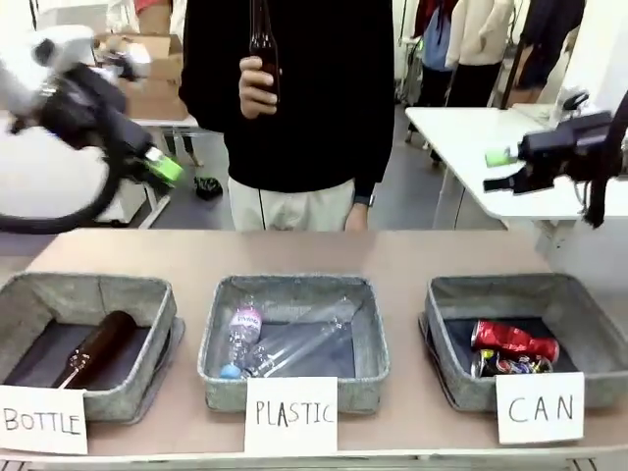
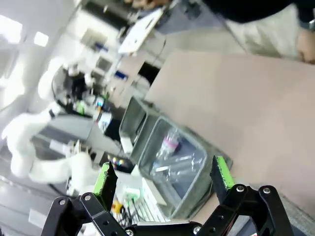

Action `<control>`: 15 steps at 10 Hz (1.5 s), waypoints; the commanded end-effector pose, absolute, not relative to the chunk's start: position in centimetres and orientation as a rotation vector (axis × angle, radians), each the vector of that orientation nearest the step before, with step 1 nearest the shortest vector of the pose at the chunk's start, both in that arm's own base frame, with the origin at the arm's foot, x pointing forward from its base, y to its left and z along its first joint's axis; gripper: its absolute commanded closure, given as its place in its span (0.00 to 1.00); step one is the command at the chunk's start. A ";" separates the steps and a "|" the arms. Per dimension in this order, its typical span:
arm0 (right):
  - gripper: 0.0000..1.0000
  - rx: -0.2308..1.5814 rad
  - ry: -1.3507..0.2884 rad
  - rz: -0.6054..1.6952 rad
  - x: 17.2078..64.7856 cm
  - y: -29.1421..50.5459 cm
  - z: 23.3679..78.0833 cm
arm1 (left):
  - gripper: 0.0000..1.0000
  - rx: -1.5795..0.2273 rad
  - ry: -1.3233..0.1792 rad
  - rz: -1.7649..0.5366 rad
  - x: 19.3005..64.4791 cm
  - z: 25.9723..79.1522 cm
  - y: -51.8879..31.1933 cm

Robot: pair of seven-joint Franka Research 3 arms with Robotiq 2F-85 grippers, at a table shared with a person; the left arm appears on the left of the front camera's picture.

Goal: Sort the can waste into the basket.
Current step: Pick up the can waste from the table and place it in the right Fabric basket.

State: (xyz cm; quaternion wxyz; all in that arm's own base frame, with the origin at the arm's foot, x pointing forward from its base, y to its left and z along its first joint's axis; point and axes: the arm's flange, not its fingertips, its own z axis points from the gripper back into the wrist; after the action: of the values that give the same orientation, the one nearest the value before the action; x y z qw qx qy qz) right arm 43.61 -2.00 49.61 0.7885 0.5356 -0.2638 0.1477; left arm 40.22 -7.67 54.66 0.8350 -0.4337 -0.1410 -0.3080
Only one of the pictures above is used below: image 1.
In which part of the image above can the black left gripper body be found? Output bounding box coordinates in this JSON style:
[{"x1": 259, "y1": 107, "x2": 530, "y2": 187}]
[{"x1": 14, "y1": 66, "x2": 158, "y2": 166}]

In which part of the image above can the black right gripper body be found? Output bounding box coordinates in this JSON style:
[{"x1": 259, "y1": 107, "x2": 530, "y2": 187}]
[{"x1": 519, "y1": 111, "x2": 614, "y2": 190}]

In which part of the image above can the crushed red can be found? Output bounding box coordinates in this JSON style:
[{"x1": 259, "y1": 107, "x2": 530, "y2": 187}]
[{"x1": 470, "y1": 319, "x2": 561, "y2": 361}]

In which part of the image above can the brown glass bottle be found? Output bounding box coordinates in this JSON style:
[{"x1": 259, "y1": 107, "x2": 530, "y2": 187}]
[
  {"x1": 50, "y1": 310, "x2": 139, "y2": 392},
  {"x1": 248, "y1": 0, "x2": 282, "y2": 107}
]

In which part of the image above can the crushed multicolour can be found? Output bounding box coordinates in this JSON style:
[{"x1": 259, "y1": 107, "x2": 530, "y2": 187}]
[{"x1": 470, "y1": 348, "x2": 554, "y2": 379}]

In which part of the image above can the small pink-label water bottle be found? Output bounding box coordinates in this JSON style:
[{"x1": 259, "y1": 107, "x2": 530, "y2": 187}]
[{"x1": 219, "y1": 303, "x2": 264, "y2": 379}]

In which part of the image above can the long clear plastic bottle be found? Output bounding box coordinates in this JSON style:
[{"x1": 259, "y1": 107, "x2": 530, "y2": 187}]
[{"x1": 244, "y1": 316, "x2": 347, "y2": 379}]

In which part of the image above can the person's left forearm black sleeve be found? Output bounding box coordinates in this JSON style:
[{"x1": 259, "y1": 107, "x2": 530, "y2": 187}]
[{"x1": 352, "y1": 117, "x2": 395, "y2": 197}]

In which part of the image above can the person's right forearm black sleeve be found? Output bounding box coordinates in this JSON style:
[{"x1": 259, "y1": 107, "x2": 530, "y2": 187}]
[{"x1": 179, "y1": 48, "x2": 246, "y2": 130}]

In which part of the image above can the grey fabric basket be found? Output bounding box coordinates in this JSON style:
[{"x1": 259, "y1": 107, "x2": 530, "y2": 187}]
[
  {"x1": 417, "y1": 273, "x2": 628, "y2": 413},
  {"x1": 0, "y1": 272, "x2": 186, "y2": 426},
  {"x1": 197, "y1": 273, "x2": 392, "y2": 414}
]

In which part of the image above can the white paper sign CAN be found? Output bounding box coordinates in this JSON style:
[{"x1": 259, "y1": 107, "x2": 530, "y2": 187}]
[{"x1": 494, "y1": 371, "x2": 586, "y2": 445}]

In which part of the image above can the person's right hand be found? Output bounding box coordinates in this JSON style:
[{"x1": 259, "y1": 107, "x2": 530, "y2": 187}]
[{"x1": 238, "y1": 55, "x2": 281, "y2": 121}]

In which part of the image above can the person's left hand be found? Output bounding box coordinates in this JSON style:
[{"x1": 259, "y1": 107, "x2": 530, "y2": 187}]
[{"x1": 344, "y1": 202, "x2": 371, "y2": 232}]

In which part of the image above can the black bundle on floor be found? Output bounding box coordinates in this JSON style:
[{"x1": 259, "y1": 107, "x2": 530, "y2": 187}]
[{"x1": 192, "y1": 176, "x2": 224, "y2": 200}]

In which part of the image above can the closed flat cardboard box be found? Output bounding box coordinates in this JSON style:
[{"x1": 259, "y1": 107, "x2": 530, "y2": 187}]
[{"x1": 122, "y1": 80, "x2": 191, "y2": 121}]

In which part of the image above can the open cardboard box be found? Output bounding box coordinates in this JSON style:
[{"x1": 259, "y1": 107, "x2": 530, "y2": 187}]
[{"x1": 97, "y1": 32, "x2": 184, "y2": 83}]

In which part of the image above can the person in dark clothes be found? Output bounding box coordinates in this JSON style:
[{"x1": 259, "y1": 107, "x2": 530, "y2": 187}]
[{"x1": 514, "y1": 0, "x2": 588, "y2": 92}]

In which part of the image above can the person in red shirt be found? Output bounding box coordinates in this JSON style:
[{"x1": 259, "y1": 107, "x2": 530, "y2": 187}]
[{"x1": 105, "y1": 0, "x2": 186, "y2": 35}]

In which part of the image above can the person in cream jacket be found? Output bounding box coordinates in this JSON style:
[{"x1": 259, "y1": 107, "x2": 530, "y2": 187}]
[{"x1": 445, "y1": 0, "x2": 516, "y2": 107}]

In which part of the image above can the person in blue top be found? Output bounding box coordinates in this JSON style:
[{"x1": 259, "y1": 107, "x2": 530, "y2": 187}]
[{"x1": 414, "y1": 0, "x2": 455, "y2": 107}]

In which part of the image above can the person in black sweater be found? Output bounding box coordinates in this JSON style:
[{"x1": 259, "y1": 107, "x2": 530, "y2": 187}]
[{"x1": 179, "y1": 0, "x2": 396, "y2": 233}]

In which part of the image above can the white paper sign PLASTIC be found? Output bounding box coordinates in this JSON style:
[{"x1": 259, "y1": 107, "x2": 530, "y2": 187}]
[{"x1": 243, "y1": 376, "x2": 339, "y2": 455}]

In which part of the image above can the white paper sign BOTTLE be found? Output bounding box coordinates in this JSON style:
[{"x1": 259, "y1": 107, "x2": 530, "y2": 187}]
[{"x1": 0, "y1": 385, "x2": 89, "y2": 455}]

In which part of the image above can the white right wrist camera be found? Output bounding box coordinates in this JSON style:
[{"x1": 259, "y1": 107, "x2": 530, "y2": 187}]
[{"x1": 552, "y1": 89, "x2": 591, "y2": 127}]

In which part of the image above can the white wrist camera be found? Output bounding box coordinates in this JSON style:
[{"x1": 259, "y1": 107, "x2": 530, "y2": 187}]
[
  {"x1": 103, "y1": 47, "x2": 152, "y2": 80},
  {"x1": 552, "y1": 89, "x2": 591, "y2": 127}
]

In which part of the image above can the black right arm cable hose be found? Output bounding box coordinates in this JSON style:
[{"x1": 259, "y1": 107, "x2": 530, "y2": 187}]
[{"x1": 581, "y1": 90, "x2": 628, "y2": 230}]

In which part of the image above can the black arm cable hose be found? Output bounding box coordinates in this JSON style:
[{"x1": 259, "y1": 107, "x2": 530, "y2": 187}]
[
  {"x1": 581, "y1": 90, "x2": 628, "y2": 230},
  {"x1": 0, "y1": 141, "x2": 127, "y2": 235}
]

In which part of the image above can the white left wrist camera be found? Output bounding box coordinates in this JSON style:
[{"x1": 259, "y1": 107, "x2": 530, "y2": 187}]
[{"x1": 103, "y1": 47, "x2": 152, "y2": 80}]

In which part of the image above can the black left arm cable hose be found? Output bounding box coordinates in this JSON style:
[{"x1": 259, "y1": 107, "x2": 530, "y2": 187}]
[{"x1": 0, "y1": 141, "x2": 127, "y2": 235}]

